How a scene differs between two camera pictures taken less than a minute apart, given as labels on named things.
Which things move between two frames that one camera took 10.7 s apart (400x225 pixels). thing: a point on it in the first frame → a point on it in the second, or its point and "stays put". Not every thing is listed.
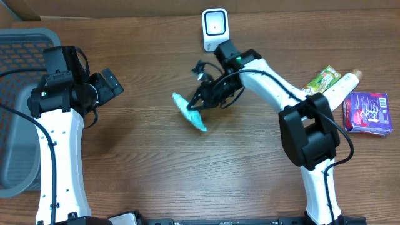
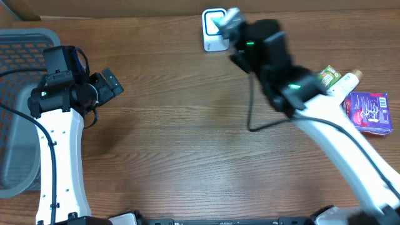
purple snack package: [367, 112] stays put
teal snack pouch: [194, 116] → [219, 20]
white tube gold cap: [342, 87] stays put
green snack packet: [324, 80] stays put
